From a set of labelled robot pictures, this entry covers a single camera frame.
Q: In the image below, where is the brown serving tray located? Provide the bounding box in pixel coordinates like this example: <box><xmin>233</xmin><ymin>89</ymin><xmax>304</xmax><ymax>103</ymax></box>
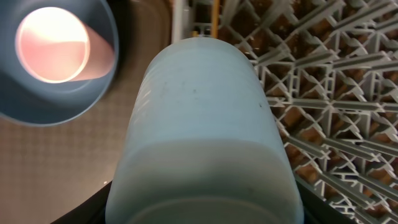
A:
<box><xmin>1</xmin><ymin>0</ymin><xmax>172</xmax><ymax>223</ymax></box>

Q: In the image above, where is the pink cup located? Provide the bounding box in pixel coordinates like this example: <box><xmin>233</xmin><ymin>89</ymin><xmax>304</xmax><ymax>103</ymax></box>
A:
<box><xmin>15</xmin><ymin>7</ymin><xmax>116</xmax><ymax>84</ymax></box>

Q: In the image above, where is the dark blue plate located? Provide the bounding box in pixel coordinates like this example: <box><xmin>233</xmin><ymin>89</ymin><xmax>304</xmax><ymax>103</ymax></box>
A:
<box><xmin>1</xmin><ymin>0</ymin><xmax>119</xmax><ymax>126</ymax></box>

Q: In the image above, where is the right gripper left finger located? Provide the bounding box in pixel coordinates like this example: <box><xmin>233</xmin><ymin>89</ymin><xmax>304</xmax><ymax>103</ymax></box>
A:
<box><xmin>51</xmin><ymin>182</ymin><xmax>112</xmax><ymax>224</ymax></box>

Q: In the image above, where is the light blue cup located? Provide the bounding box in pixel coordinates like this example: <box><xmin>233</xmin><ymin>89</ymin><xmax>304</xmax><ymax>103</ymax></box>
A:
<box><xmin>105</xmin><ymin>37</ymin><xmax>304</xmax><ymax>223</ymax></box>

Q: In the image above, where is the grey dishwasher rack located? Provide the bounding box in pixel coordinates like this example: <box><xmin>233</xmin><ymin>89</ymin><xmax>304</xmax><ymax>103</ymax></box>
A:
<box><xmin>170</xmin><ymin>0</ymin><xmax>398</xmax><ymax>224</ymax></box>

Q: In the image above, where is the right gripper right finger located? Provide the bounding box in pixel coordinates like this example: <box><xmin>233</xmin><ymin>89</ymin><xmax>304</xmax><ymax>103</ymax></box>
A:
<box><xmin>295</xmin><ymin>179</ymin><xmax>355</xmax><ymax>224</ymax></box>

